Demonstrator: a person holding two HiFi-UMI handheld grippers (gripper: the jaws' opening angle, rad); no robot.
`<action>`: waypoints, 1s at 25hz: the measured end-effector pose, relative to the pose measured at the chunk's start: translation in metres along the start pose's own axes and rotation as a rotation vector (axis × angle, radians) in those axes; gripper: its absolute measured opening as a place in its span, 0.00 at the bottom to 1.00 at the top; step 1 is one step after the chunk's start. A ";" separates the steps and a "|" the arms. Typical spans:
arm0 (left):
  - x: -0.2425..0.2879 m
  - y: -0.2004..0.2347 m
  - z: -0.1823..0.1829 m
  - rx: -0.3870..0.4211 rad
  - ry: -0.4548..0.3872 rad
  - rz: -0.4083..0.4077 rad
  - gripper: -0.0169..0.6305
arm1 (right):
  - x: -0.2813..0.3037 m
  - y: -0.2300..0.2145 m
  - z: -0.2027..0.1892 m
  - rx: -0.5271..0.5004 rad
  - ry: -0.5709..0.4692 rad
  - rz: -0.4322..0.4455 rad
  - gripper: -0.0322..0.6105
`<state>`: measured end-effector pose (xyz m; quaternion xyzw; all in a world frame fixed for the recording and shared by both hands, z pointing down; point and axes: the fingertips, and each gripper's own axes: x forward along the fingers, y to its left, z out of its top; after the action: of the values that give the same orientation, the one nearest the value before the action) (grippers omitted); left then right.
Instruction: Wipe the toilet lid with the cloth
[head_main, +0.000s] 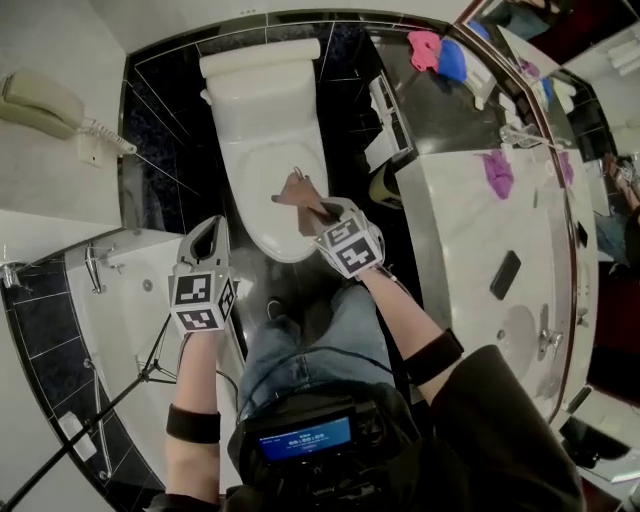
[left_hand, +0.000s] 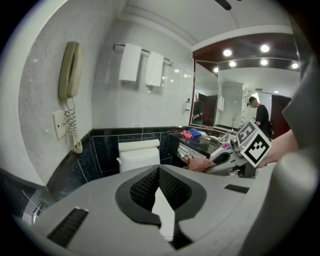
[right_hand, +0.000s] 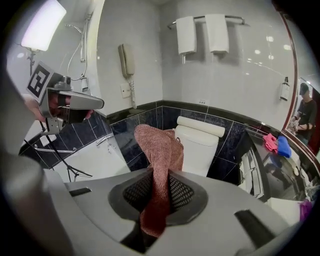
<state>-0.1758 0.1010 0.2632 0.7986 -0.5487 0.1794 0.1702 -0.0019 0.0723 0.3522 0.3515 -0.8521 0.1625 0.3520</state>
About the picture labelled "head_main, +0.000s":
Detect person's legs in blue jeans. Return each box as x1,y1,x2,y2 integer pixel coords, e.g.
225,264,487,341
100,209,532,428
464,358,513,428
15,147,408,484
237,284,396,421

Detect person's black jacket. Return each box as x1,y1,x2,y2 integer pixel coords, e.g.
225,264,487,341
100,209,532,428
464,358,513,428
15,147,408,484
149,344,586,512

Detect chrome grab bar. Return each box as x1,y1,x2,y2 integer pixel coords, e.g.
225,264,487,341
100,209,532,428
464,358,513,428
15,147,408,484
83,357,114,481

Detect chrome toilet paper holder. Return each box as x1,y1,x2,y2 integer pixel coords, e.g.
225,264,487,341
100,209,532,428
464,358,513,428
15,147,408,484
367,74,416,156

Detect beige wall telephone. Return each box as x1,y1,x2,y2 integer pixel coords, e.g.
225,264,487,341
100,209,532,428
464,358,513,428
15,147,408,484
0,69,137,156

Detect chrome towel ring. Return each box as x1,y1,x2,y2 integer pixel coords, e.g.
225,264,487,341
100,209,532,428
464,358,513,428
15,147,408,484
0,244,29,291

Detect framed wall mirror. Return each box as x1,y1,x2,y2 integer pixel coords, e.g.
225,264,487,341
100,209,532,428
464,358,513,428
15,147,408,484
544,29,640,416

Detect purple cloth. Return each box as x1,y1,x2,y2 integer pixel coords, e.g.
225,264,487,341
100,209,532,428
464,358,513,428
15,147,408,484
474,149,514,201

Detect white tray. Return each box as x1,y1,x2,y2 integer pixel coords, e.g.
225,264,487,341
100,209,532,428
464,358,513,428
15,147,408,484
464,52,497,109

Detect white telephone wall socket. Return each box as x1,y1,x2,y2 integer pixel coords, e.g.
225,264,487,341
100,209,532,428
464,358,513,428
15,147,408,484
77,134,119,169

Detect black tripod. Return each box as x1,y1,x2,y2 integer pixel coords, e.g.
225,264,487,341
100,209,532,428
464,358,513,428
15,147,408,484
0,314,186,509

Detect brown cloth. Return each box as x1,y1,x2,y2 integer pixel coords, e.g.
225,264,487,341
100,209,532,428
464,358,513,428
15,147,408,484
272,167,334,236

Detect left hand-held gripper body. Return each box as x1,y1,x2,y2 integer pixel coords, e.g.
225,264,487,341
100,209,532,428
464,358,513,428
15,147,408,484
168,247,239,334

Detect white toilet lid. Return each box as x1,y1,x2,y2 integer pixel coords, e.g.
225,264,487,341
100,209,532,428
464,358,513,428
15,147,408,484
222,139,331,264

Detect person's left forearm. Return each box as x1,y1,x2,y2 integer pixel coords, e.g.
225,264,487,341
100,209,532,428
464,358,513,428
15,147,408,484
162,329,224,501

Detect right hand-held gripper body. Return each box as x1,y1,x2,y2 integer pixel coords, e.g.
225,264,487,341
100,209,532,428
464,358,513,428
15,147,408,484
313,208,386,279

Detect beige waste bin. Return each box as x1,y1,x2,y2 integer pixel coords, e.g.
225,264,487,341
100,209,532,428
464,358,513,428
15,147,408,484
368,162,404,211

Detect blue cloth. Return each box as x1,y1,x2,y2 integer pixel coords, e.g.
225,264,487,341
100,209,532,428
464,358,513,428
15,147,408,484
437,38,469,81

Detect black smartphone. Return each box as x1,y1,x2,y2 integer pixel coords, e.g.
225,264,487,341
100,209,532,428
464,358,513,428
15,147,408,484
488,249,523,301

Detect white sink basin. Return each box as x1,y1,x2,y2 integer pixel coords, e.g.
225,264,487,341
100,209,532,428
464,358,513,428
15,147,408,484
492,303,539,381

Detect black chest-mounted recorder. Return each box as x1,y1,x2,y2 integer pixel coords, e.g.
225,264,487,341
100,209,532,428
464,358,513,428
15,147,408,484
227,392,381,469

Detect white bathtub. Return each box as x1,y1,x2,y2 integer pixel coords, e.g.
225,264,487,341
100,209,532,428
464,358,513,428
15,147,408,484
64,234,251,491

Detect white toilet paper sheet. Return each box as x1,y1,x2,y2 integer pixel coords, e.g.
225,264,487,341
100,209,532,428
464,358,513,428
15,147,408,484
363,132,401,174

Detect black elastic armband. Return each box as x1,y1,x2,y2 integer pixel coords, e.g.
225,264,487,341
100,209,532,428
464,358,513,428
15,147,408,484
165,403,222,444
403,327,465,386

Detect pink cloth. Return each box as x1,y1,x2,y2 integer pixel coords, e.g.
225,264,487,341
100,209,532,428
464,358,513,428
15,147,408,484
407,30,444,72

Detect chrome sink faucet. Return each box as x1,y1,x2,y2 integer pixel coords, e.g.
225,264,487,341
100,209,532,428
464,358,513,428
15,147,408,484
537,304,566,361

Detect white rectangular soap dish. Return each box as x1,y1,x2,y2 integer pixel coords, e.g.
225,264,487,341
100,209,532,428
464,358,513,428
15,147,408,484
57,412,99,461

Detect person's right forearm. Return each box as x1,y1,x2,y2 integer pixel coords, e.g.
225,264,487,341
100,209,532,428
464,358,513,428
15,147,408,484
357,267,466,401

